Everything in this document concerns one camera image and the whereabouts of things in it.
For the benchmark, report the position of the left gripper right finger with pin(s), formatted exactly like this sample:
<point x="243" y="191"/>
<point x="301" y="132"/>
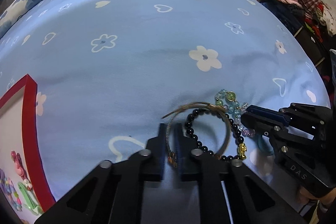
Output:
<point x="186" y="164"/>

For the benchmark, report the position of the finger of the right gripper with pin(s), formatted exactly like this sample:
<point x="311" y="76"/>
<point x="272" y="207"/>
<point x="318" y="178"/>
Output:
<point x="269" y="114"/>
<point x="260" y="125"/>

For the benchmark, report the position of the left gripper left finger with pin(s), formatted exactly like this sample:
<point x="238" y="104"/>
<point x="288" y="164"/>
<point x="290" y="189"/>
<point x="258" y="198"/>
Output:
<point x="154" y="168"/>

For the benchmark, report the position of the green hair clip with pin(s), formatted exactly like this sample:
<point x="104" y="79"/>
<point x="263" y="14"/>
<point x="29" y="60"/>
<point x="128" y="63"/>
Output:
<point x="31" y="202"/>

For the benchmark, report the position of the pink flamingo hair clip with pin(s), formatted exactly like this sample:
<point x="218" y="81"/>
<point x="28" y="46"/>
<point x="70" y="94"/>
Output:
<point x="19" y="169"/>

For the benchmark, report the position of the red jewelry tray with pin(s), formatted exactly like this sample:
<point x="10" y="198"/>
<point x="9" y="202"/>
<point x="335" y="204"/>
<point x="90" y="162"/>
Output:
<point x="19" y="134"/>

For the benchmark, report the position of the right hand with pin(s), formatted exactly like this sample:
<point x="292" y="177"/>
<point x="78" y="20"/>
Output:
<point x="320" y="207"/>

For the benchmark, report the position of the pile of clothes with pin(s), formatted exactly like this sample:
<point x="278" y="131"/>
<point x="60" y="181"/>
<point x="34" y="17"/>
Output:
<point x="314" y="14"/>

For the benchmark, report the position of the light blue floral bedsheet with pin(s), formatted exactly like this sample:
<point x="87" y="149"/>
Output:
<point x="108" y="70"/>

